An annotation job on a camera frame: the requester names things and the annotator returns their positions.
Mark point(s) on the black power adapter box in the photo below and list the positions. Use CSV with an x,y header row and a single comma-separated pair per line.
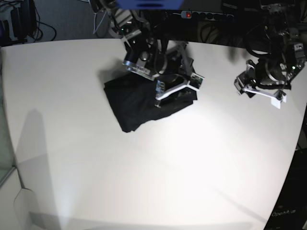
x,y
24,19

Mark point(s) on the black OpenArm labelled case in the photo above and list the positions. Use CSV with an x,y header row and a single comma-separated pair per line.
x,y
290,211

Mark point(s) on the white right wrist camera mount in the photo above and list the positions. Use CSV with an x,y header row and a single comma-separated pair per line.
x,y
195,81

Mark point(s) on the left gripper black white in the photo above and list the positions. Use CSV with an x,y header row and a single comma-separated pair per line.
x,y
267,78

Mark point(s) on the dark navy long-sleeve T-shirt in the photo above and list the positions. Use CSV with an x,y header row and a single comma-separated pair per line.
x,y
132,97

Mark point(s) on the black power strip red switch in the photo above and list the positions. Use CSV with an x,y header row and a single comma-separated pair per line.
x,y
207,16

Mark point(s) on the blue plastic bin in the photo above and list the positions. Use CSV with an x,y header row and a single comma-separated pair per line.
x,y
150,4

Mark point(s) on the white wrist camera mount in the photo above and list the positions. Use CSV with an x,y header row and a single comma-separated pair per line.
x,y
195,81
277,102

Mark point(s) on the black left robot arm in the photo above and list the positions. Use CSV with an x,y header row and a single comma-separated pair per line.
x,y
280,29

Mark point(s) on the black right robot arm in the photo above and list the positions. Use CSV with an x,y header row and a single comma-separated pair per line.
x,y
141,25

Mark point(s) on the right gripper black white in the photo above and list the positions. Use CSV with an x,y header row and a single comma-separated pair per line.
x,y
173,68

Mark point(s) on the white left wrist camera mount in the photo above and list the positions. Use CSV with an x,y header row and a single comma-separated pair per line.
x,y
277,102

